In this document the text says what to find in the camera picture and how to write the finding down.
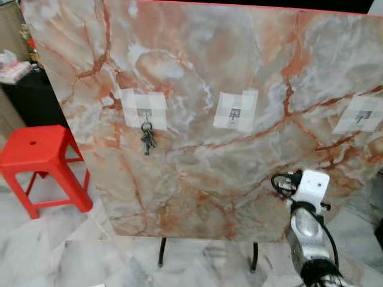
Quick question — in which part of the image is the dark sofa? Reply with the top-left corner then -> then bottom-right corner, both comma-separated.
372,173 -> 383,249

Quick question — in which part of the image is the taped adhesive wall hook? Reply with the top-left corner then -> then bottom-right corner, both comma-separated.
119,88 -> 169,132
213,89 -> 260,134
332,93 -> 383,136

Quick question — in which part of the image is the pink tissue pack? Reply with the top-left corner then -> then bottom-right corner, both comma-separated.
0,50 -> 32,85

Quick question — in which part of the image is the red plastic stool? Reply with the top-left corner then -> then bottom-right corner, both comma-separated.
0,124 -> 95,219

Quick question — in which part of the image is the metal key bunch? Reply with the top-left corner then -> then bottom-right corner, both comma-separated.
139,121 -> 158,157

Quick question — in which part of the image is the black television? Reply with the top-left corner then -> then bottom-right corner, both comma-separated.
136,0 -> 375,15

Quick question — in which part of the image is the marble pattern board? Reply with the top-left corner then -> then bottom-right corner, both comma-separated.
20,0 -> 383,243

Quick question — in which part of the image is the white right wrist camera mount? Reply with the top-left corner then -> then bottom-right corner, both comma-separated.
291,169 -> 332,208

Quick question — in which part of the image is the black metal board leg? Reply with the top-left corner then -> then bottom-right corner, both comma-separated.
157,237 -> 168,268
249,240 -> 260,274

